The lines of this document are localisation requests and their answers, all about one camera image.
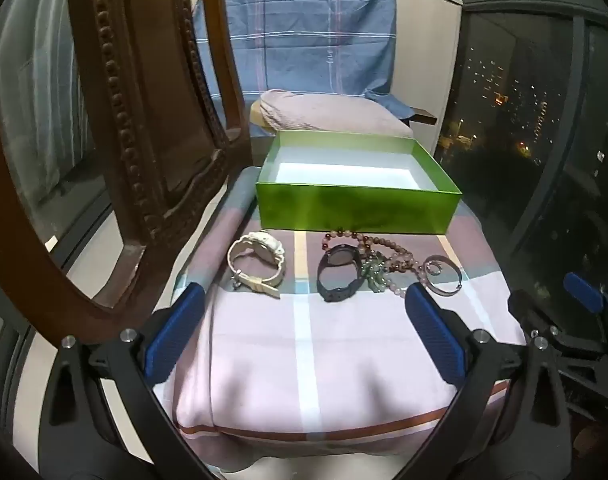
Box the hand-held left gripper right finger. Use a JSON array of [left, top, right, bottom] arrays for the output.
[[399, 284, 577, 480]]

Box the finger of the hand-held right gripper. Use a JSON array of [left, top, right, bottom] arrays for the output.
[[508, 290, 608, 411], [564, 272, 608, 346]]

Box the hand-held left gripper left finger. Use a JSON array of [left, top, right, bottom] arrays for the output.
[[38, 282, 220, 480]]

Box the light pink bead bracelet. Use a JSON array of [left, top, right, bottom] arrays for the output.
[[391, 260, 430, 298]]

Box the green jade bead bracelet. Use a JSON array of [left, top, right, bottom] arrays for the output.
[[361, 255, 391, 293]]

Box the black wristwatch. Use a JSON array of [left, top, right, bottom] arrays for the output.
[[316, 242, 365, 303]]

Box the white wristwatch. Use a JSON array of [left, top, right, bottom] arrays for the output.
[[227, 230, 286, 299]]

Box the dark red bead bracelet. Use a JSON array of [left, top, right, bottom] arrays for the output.
[[323, 230, 375, 261]]

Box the green cardboard box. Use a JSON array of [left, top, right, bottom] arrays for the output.
[[255, 130, 464, 236]]

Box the silver bangle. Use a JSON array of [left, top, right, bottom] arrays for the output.
[[418, 255, 463, 297]]

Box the carved wooden chair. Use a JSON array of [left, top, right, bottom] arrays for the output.
[[0, 0, 252, 346]]

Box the pink cushion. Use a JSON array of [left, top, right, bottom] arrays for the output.
[[249, 89, 415, 138]]

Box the blue plaid sheet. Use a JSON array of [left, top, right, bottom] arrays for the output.
[[191, 0, 415, 121]]

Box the brown wooden bead bracelet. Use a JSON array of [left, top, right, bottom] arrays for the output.
[[366, 240, 417, 273]]

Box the dark window frame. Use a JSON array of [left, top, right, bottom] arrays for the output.
[[434, 0, 608, 311]]

